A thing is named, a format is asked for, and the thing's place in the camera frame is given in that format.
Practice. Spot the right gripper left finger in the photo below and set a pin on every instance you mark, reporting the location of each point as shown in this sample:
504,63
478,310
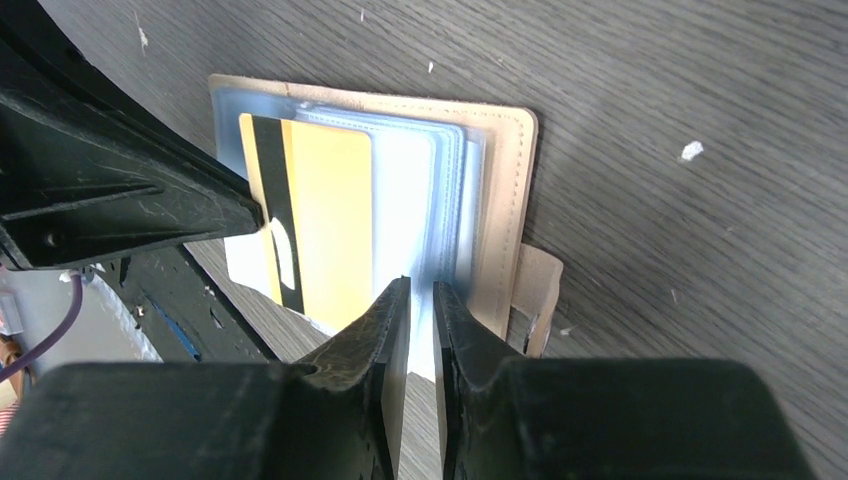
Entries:
337,413

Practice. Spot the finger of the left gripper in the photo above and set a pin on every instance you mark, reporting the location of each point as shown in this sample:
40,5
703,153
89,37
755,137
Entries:
88,174

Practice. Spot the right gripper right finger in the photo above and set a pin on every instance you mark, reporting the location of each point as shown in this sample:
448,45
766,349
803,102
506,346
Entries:
507,416

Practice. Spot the yellow credit card black stripe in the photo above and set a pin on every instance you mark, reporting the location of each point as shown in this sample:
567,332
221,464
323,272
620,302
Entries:
315,246

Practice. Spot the beige leather card holder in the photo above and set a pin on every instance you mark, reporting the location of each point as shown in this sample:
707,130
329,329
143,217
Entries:
450,188

